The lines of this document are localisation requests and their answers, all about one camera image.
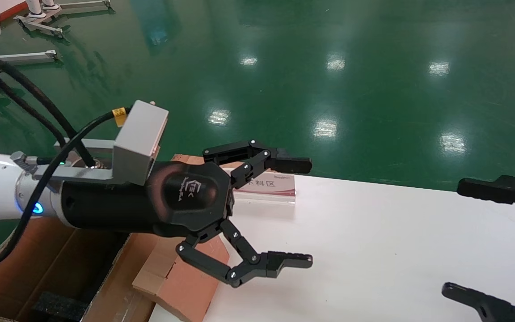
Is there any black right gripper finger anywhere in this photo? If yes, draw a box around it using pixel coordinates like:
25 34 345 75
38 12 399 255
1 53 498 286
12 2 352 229
442 282 515 322
457 174 515 223

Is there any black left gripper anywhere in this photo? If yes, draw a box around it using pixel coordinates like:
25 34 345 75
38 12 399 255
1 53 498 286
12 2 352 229
61 140 313 288

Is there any small cardboard box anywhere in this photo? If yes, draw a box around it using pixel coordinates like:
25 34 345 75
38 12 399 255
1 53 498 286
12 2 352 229
132 233 230 322

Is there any large cardboard box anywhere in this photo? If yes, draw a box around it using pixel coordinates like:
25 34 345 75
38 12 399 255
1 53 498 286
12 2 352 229
0 217 160 322

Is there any acrylic sign with red print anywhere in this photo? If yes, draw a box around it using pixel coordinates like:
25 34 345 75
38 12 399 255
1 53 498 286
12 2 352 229
233 172 297 205

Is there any brown wooden board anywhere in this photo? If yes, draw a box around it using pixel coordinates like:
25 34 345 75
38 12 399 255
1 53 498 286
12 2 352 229
171 154 240 170

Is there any black foam block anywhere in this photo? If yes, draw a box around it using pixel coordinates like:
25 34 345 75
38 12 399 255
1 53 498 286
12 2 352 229
32 291 88 322

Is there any white stand leg with casters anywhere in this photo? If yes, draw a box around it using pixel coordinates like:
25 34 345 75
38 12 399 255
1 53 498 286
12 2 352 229
54 0 111 13
14 11 64 38

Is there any white metal floor bar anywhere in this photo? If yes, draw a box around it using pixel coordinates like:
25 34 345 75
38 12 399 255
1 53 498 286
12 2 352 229
0 50 58 66

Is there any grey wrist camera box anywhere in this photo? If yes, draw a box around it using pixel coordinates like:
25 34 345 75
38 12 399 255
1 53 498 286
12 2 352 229
113 100 169 186

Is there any grey metal camera bracket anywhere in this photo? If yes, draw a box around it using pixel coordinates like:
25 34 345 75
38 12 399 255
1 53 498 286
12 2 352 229
32 139 117 182

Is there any thin black cable yellow tag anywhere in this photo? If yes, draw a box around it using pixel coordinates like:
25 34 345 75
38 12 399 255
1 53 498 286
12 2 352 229
0 106 132 267

